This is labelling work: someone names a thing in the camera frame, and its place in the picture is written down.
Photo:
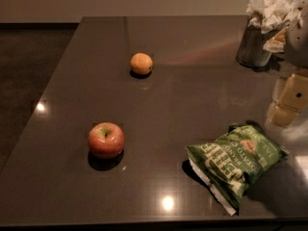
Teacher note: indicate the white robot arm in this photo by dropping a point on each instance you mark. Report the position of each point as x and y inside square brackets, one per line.
[296, 48]

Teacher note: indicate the metal bin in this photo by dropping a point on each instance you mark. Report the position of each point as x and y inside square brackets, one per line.
[251, 52]

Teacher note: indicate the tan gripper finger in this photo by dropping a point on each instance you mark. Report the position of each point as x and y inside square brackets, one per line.
[289, 99]

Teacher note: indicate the red apple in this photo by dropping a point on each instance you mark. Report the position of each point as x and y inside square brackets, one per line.
[106, 140]

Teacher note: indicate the green chip bag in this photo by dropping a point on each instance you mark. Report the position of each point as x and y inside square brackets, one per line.
[230, 164]

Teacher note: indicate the orange fruit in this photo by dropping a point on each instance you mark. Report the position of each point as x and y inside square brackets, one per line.
[141, 64]

